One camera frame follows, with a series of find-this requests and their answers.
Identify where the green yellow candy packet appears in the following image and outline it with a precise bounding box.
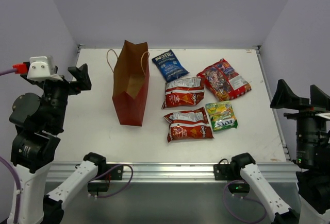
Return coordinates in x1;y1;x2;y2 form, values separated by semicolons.
205;101;238;132

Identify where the red Doritos chip bag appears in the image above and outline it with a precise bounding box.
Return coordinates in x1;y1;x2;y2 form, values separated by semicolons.
162;77;205;109

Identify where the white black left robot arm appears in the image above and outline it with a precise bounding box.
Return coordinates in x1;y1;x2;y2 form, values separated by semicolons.
5;62;107;223

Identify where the blue Kettle potato chips bag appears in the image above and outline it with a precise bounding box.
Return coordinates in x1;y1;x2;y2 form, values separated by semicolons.
152;49;189;82

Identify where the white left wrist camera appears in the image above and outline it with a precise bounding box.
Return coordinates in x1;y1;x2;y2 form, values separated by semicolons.
27;56;63;81

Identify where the aluminium front mounting rail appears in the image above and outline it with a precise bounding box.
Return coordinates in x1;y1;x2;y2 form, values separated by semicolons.
46;162;300;183

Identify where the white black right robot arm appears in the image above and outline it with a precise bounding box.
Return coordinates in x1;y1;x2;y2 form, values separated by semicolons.
229;79;329;223

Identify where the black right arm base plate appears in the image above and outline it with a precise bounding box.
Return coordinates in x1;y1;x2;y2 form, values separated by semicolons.
213;159;242;181

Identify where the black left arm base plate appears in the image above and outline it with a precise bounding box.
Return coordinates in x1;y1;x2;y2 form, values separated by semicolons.
90;164;124;182

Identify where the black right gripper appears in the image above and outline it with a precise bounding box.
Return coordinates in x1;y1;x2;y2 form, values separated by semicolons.
272;78;330;166

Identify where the red brown paper bag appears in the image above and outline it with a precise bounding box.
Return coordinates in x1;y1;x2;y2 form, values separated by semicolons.
109;40;150;127

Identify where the red patterned snack bag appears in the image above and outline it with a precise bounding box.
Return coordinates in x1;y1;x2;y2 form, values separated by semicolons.
196;58;252;101

